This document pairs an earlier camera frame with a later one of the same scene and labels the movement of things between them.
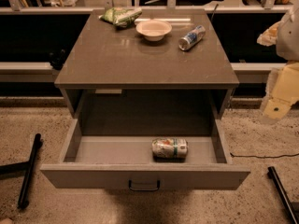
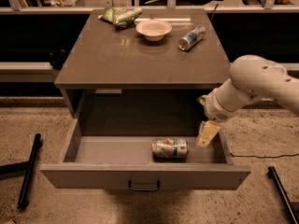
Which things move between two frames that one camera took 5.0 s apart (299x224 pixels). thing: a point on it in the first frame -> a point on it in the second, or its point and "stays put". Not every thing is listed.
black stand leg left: [28, 167] stays put
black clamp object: [58, 58] stays put
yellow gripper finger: [282, 91] -> [213, 111]
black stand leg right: [287, 200] stays put
